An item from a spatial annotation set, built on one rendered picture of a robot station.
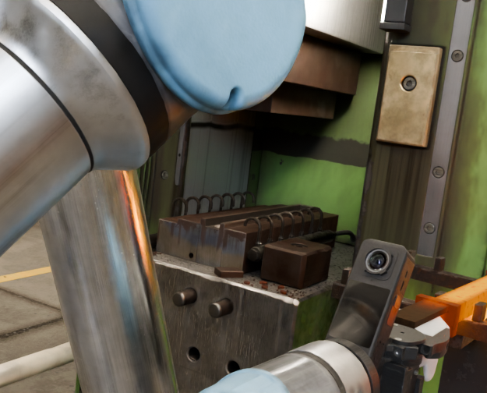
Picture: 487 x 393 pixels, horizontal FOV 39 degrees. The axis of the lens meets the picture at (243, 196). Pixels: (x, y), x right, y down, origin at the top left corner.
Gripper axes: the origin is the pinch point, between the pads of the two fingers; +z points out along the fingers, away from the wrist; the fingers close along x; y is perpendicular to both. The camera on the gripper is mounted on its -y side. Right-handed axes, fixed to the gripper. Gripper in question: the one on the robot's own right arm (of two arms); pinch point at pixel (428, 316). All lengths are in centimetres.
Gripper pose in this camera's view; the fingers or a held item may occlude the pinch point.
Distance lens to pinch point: 74.9
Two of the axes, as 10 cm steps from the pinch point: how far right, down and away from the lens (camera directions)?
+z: 5.9, -0.4, 8.0
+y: -1.2, 9.8, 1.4
